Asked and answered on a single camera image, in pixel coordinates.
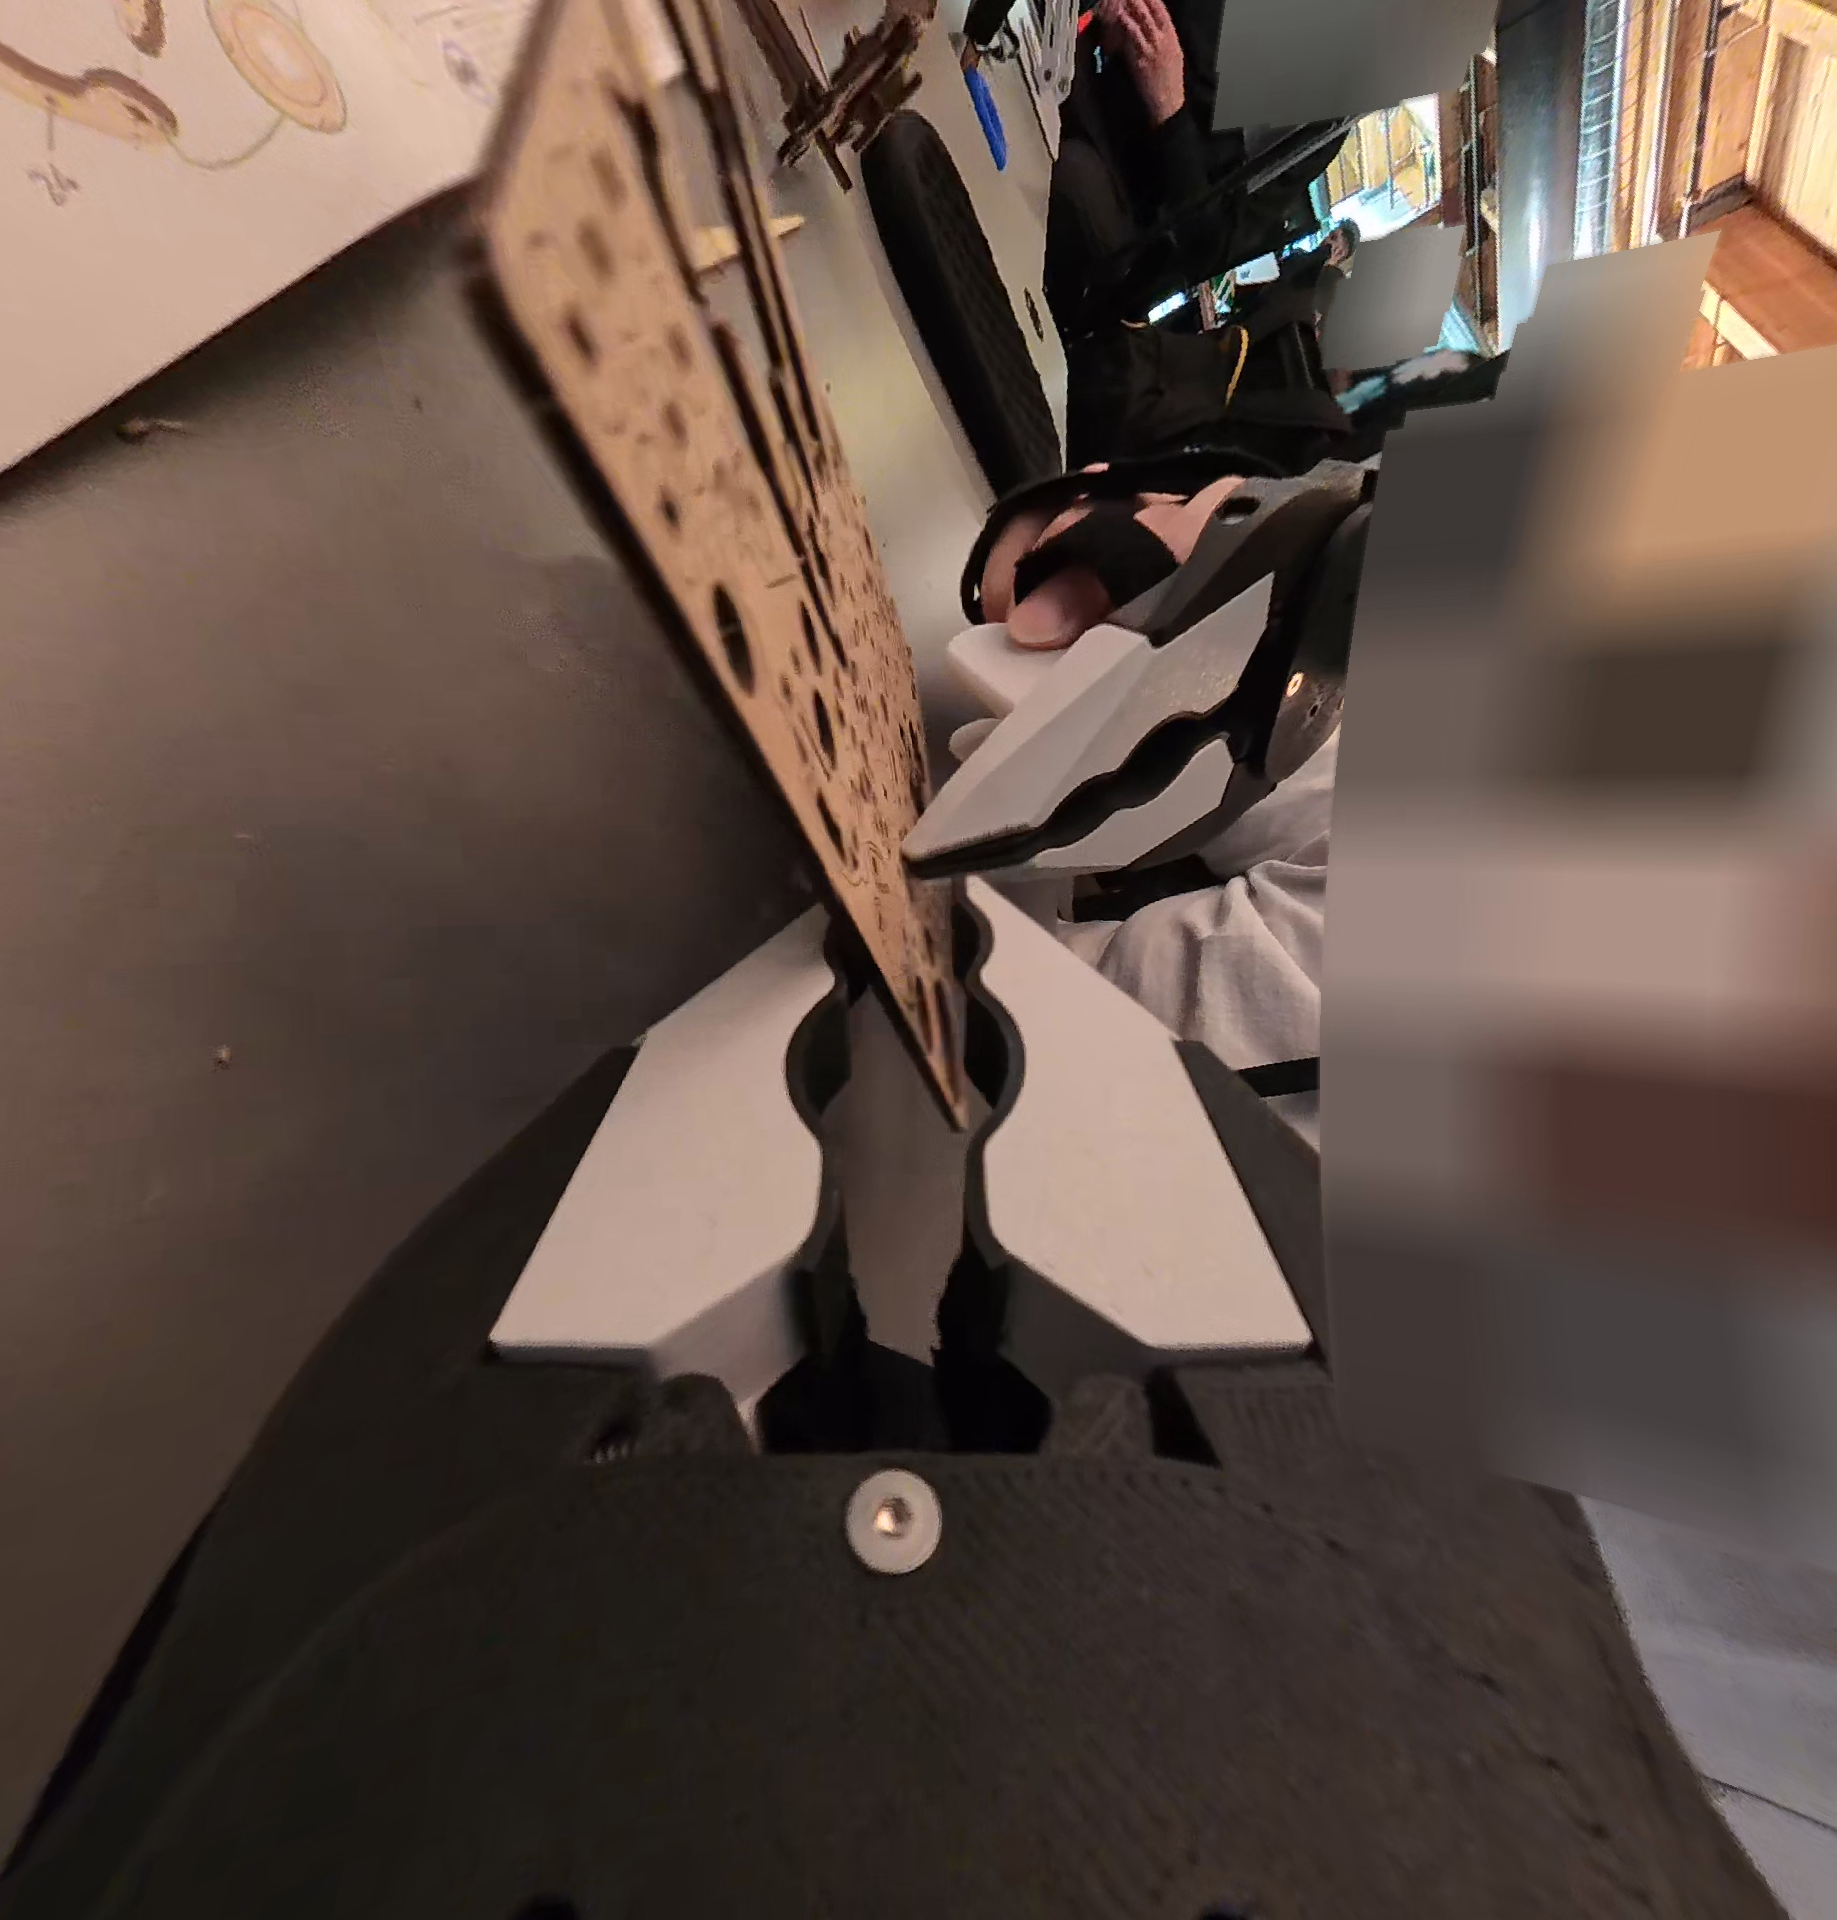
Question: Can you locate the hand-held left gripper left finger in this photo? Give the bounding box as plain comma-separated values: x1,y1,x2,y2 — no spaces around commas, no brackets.
487,914,859,1413

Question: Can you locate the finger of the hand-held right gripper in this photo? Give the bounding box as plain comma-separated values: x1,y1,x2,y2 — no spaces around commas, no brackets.
1031,733,1256,874
901,577,1280,882

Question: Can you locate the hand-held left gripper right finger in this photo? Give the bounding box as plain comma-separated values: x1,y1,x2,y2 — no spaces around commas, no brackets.
941,876,1330,1419

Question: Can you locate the wooden parts sheet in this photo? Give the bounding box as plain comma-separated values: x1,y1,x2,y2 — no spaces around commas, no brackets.
476,0,976,1133

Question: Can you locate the wooden model assembly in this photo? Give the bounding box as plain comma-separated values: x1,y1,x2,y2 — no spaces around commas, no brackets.
708,12,931,279

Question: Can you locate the person's right hand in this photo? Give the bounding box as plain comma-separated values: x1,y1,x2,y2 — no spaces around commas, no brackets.
983,479,1254,651

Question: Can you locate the black backpack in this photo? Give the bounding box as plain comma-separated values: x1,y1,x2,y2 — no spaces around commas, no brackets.
1068,291,1362,469

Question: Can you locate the black textured pad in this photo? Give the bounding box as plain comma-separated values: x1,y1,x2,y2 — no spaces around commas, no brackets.
857,109,1074,500

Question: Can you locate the background document stand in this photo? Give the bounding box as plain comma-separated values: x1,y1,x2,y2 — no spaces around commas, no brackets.
992,0,1089,109

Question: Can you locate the instruction booklet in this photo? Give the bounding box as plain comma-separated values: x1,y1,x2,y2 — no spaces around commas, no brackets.
0,0,569,500

